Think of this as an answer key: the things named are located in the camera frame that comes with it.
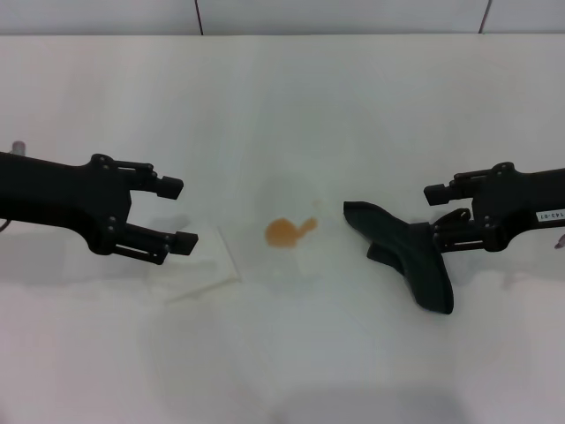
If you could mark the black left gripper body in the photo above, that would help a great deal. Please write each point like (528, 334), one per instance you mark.
(66, 199)

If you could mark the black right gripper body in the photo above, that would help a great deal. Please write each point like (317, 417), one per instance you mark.
(516, 203)

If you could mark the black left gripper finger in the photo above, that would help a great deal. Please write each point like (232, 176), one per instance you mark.
(170, 187)
(183, 243)

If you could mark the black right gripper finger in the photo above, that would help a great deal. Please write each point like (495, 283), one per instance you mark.
(459, 236)
(439, 194)

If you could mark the white paper cup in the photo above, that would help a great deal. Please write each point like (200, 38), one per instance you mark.
(212, 265)

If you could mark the dark blue rag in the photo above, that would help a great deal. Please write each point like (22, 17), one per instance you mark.
(415, 256)

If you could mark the brown water stain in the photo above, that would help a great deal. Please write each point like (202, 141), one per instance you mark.
(282, 233)

